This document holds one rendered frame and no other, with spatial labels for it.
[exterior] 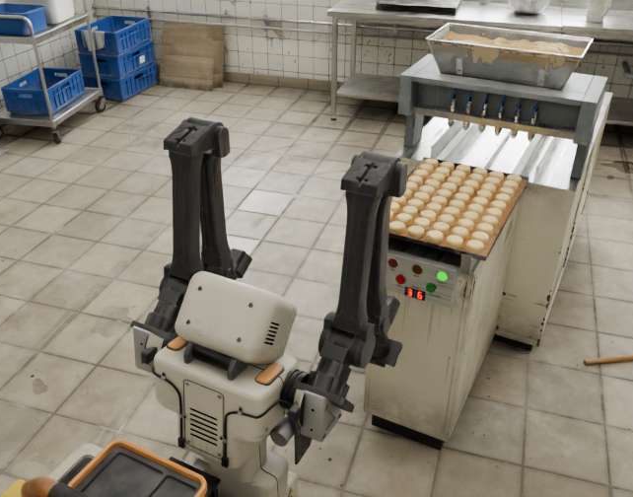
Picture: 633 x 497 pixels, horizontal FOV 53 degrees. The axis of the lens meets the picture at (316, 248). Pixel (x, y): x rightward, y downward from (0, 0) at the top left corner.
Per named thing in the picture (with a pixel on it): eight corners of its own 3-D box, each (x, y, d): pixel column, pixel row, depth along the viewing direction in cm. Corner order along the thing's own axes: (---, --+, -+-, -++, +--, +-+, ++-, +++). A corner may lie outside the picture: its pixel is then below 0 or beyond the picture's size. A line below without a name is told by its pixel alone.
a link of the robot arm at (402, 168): (348, 159, 128) (400, 170, 124) (360, 149, 132) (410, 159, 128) (343, 328, 150) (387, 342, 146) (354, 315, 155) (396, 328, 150)
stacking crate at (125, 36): (113, 36, 609) (109, 15, 598) (152, 39, 600) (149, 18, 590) (78, 53, 560) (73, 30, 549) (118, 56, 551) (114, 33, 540)
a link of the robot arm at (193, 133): (155, 122, 137) (192, 131, 133) (193, 113, 149) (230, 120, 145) (159, 306, 155) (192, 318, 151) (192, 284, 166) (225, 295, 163)
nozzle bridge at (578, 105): (420, 129, 290) (427, 53, 272) (589, 159, 262) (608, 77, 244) (393, 155, 265) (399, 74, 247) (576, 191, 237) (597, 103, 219)
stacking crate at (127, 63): (118, 58, 620) (115, 36, 609) (155, 61, 610) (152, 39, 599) (82, 76, 572) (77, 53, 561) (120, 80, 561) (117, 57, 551)
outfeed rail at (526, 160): (567, 86, 343) (570, 73, 339) (573, 87, 342) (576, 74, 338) (458, 273, 191) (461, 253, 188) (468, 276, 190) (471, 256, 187)
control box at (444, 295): (384, 283, 212) (386, 247, 204) (454, 303, 202) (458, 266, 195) (379, 288, 209) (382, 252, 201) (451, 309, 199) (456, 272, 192)
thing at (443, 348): (421, 326, 303) (440, 150, 256) (493, 348, 290) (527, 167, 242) (361, 427, 250) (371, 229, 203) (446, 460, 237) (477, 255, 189)
